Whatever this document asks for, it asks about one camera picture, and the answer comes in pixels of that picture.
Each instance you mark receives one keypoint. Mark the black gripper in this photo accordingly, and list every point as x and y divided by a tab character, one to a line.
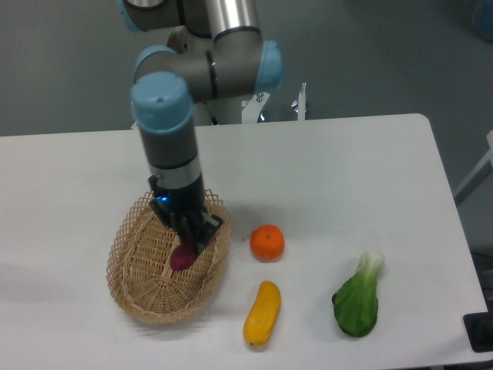
183	210

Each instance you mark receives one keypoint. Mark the yellow mango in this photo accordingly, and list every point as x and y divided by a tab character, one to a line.
263	315

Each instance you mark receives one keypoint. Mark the woven wicker basket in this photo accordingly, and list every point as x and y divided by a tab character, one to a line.
140	278

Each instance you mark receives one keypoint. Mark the black device at table edge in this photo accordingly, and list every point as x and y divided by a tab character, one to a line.
479	330

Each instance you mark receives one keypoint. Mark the purple sweet potato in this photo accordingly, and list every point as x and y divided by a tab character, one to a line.
183	257

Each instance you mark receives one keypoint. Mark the orange tangerine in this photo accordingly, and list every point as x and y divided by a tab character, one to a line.
267	242

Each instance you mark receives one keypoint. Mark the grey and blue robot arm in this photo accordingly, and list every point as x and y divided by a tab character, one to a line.
167	85

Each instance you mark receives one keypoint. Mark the white mounting frame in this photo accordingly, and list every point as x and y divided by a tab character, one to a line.
261	108

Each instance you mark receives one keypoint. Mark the green bok choy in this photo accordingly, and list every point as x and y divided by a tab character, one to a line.
355	303

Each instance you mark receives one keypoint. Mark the white furniture leg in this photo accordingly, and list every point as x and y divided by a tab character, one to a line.
479	172

